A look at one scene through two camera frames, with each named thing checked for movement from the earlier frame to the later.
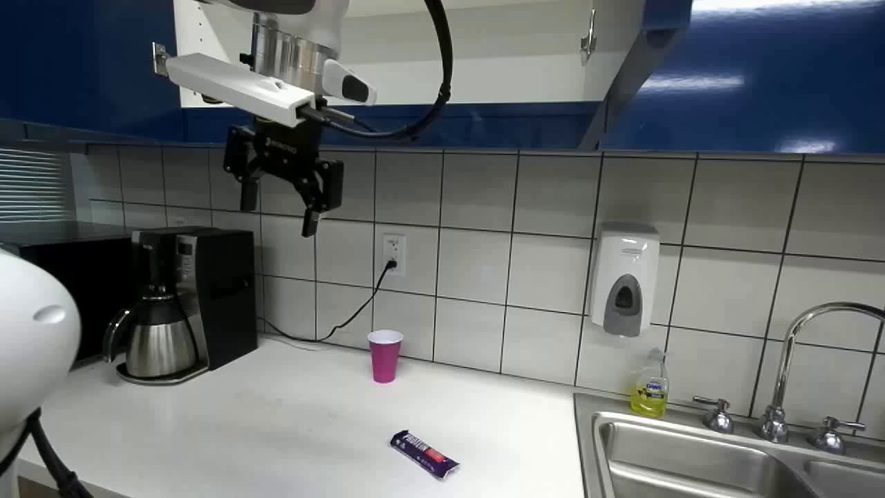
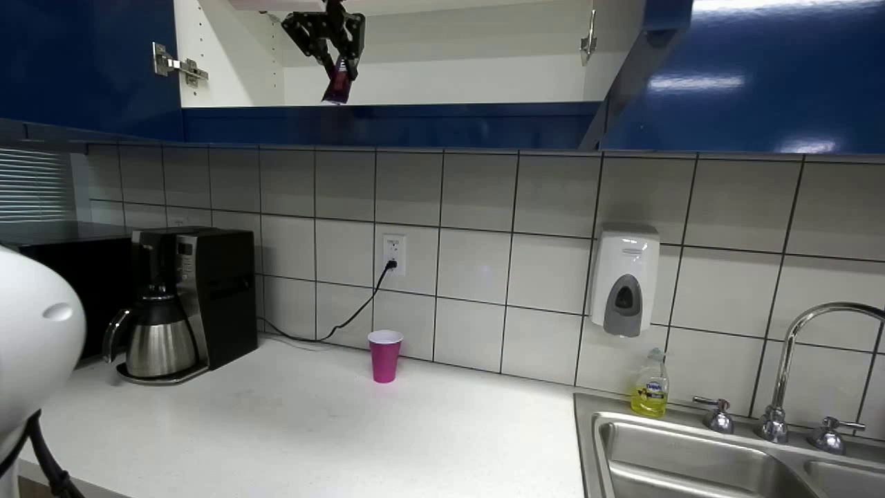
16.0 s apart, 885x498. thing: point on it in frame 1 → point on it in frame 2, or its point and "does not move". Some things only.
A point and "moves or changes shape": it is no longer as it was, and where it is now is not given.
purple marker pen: x=423 y=455 moves or changes shape
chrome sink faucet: x=829 y=433 does not move
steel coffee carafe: x=152 y=336 does not move
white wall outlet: x=394 y=250 does not move
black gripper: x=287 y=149 → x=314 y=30
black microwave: x=99 y=275 does not move
